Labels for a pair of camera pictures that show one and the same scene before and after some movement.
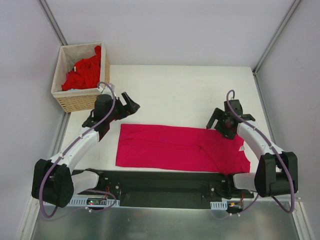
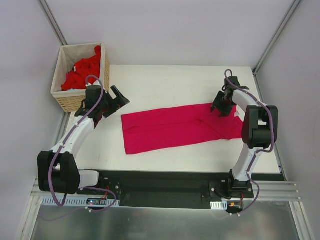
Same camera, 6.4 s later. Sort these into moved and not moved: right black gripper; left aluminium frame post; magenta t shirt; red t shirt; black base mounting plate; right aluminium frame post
Moved: magenta t shirt; right black gripper
Not moved: black base mounting plate; left aluminium frame post; right aluminium frame post; red t shirt
